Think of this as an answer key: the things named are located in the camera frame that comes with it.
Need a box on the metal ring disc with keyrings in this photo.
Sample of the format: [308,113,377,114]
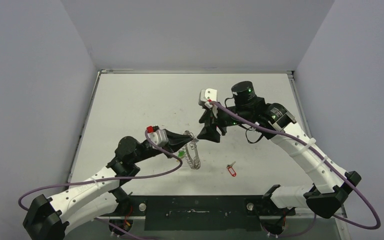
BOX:
[182,130,201,170]

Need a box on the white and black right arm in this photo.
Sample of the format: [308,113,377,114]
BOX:
[197,81,362,219]

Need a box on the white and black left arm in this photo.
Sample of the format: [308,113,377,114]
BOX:
[22,126,194,240]

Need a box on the green key tag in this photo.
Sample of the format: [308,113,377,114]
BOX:
[177,150,186,159]

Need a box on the red key tag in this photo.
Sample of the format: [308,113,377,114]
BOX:
[226,165,237,177]

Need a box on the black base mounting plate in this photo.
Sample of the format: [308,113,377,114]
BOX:
[107,195,296,232]

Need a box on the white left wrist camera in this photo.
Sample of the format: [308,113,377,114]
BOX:
[146,125,169,147]

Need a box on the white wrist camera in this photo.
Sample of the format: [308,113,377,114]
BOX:
[198,88,218,118]
[146,125,169,147]

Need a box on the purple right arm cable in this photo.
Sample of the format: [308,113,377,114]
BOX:
[208,100,382,239]

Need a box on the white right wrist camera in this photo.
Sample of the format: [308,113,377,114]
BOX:
[198,88,218,118]

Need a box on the aluminium frame rail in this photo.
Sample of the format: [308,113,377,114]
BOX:
[47,195,348,220]

